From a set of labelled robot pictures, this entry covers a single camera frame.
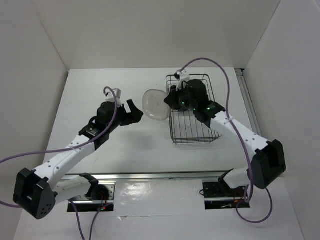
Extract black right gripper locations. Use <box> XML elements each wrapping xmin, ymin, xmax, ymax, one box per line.
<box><xmin>164</xmin><ymin>82</ymin><xmax>198</xmax><ymax>111</ymax></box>

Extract smoky grey glass plate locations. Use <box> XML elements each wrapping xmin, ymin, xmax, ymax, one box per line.
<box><xmin>142</xmin><ymin>89</ymin><xmax>171</xmax><ymax>121</ymax></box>

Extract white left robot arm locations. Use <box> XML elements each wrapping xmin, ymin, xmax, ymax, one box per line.
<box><xmin>13</xmin><ymin>100</ymin><xmax>144</xmax><ymax>220</ymax></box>

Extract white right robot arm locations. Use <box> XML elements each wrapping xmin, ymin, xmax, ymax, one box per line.
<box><xmin>164</xmin><ymin>79</ymin><xmax>286</xmax><ymax>196</ymax></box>

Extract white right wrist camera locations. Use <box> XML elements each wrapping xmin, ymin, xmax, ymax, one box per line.
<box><xmin>174</xmin><ymin>70</ymin><xmax>190</xmax><ymax>91</ymax></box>

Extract grey wire dish rack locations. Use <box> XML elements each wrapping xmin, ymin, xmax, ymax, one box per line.
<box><xmin>166</xmin><ymin>73</ymin><xmax>222</xmax><ymax>146</ymax></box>

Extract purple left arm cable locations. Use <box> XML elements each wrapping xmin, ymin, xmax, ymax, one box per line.
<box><xmin>0</xmin><ymin>86</ymin><xmax>118</xmax><ymax>240</ymax></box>

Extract aluminium right side rail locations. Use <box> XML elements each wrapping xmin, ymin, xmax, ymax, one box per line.
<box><xmin>235</xmin><ymin>68</ymin><xmax>261</xmax><ymax>135</ymax></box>

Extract aluminium rail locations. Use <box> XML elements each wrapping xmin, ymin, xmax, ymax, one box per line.
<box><xmin>62</xmin><ymin>169</ymin><xmax>251</xmax><ymax>183</ymax></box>
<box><xmin>235</xmin><ymin>68</ymin><xmax>261</xmax><ymax>135</ymax></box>

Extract aluminium front rail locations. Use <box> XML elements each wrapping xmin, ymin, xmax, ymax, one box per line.
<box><xmin>62</xmin><ymin>169</ymin><xmax>251</xmax><ymax>183</ymax></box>

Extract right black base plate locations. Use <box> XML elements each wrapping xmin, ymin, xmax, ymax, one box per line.
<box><xmin>199</xmin><ymin>181</ymin><xmax>250</xmax><ymax>210</ymax></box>

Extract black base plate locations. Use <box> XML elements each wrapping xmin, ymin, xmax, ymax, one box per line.
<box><xmin>66</xmin><ymin>183</ymin><xmax>116</xmax><ymax>213</ymax></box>
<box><xmin>199</xmin><ymin>181</ymin><xmax>250</xmax><ymax>210</ymax></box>

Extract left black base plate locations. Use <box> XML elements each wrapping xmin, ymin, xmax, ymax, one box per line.
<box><xmin>66</xmin><ymin>183</ymin><xmax>116</xmax><ymax>213</ymax></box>

